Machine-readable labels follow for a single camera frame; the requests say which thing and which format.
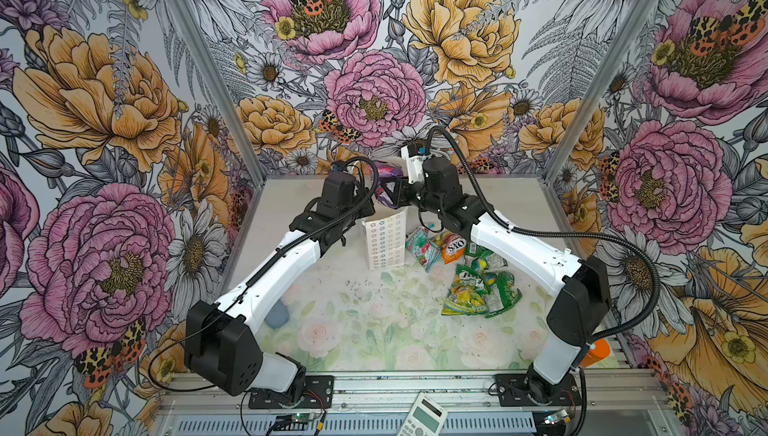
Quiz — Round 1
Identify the green circuit board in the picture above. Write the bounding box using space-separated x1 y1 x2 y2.
270 413 327 432

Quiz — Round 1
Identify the white paper bag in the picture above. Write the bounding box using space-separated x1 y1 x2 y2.
362 208 407 271

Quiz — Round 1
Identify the green snack packet upper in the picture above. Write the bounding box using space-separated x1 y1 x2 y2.
463 242 509 273

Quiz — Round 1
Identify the orange lemon candy packet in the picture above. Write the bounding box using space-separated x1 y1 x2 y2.
436 231 467 265

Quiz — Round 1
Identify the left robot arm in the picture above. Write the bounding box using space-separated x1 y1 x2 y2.
184 157 379 406

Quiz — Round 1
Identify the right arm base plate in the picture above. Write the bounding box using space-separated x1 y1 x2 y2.
489 373 582 407

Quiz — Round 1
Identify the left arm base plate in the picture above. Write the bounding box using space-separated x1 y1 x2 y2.
247 374 335 410

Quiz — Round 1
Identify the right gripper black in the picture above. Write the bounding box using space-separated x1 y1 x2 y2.
379 175 445 214

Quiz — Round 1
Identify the white calculator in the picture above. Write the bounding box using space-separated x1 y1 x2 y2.
397 393 448 436

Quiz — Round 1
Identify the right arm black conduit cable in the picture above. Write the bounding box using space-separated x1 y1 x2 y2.
424 125 661 344

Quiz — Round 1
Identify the green snack packet right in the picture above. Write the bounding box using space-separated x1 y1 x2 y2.
483 271 522 318

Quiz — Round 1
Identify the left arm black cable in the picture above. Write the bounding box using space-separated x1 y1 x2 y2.
146 155 381 393

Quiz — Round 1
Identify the aluminium front rail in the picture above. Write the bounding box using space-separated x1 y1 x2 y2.
158 368 668 416

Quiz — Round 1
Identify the yellow green snack packet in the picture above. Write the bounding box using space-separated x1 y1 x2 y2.
441 265 489 316

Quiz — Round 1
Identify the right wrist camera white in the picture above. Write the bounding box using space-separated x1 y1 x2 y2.
401 145 427 184

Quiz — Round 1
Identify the blue grey oval case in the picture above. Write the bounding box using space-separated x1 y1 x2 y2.
264 300 290 330

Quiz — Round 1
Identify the teal Fox's candy packet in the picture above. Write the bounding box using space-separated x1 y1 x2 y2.
406 227 440 273

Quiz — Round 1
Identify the orange bottle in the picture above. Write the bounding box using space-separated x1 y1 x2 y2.
579 339 611 368

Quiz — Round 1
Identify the purple snack packet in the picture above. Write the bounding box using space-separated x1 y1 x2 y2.
375 161 404 199

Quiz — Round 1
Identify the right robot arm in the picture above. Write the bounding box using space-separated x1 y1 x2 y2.
379 156 609 405

